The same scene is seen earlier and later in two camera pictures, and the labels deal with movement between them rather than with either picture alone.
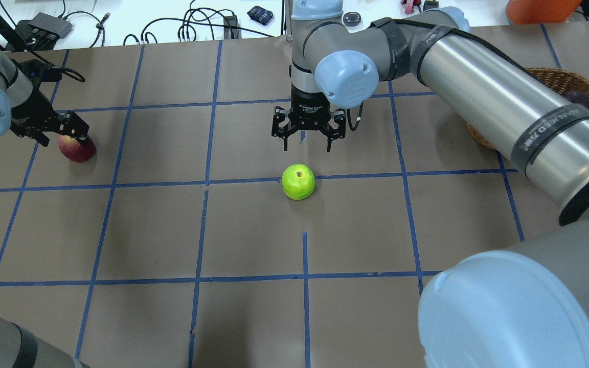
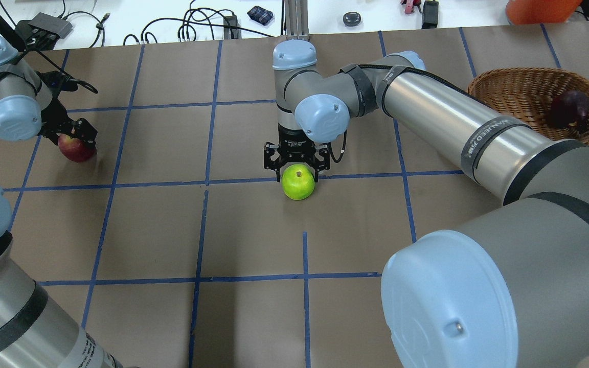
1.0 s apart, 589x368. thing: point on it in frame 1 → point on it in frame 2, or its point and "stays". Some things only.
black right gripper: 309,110 → 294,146
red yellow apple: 74,151 stays
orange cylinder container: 540,12 stays
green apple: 298,181 stays
